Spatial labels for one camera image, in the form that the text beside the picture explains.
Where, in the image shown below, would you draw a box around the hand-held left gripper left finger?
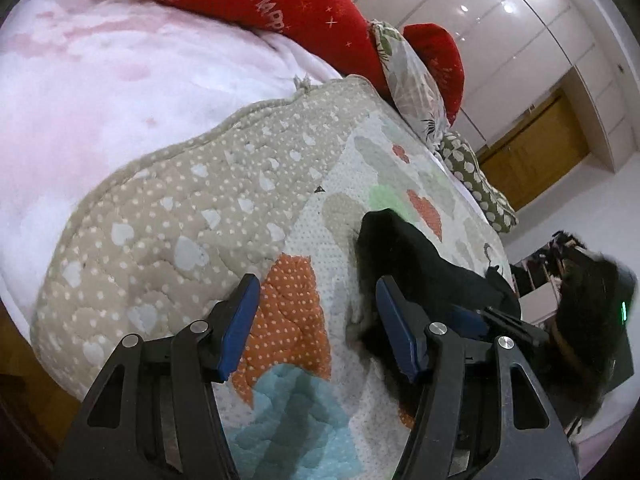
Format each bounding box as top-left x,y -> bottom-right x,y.
52,273 -> 261,480

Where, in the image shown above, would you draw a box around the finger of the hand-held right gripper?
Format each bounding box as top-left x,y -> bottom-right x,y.
450,306 -> 552,357

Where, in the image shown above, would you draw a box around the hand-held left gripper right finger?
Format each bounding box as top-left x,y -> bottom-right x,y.
375,275 -> 582,480

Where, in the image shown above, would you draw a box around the black pants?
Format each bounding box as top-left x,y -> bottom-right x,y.
350,209 -> 524,428

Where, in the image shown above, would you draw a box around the cluttered white shelf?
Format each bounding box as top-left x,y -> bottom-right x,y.
510,230 -> 593,327

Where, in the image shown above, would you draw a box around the heart pattern quilt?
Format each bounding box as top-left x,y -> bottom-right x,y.
30,76 -> 517,480

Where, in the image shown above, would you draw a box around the olive dotted pillow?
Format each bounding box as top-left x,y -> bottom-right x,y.
437,131 -> 519,234

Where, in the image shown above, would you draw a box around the wooden door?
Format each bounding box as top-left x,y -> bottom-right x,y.
476,85 -> 592,212

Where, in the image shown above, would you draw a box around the floral pillow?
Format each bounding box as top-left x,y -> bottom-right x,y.
367,20 -> 447,150

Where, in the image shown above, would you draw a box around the pink fleece blanket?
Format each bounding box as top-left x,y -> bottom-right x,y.
0,0 -> 347,343

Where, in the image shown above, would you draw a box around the small red pillow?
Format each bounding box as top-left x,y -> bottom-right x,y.
402,23 -> 467,127

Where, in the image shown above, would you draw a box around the white glossy wardrobe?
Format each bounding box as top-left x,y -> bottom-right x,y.
320,0 -> 640,173

